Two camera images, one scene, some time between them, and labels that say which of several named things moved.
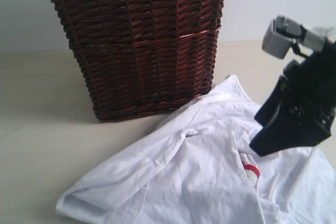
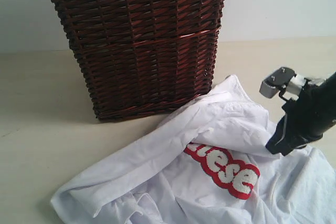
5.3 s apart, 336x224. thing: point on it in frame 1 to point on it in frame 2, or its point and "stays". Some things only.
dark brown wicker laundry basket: x=139 y=48 stays
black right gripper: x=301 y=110 to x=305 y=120
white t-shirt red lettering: x=198 y=167 stays
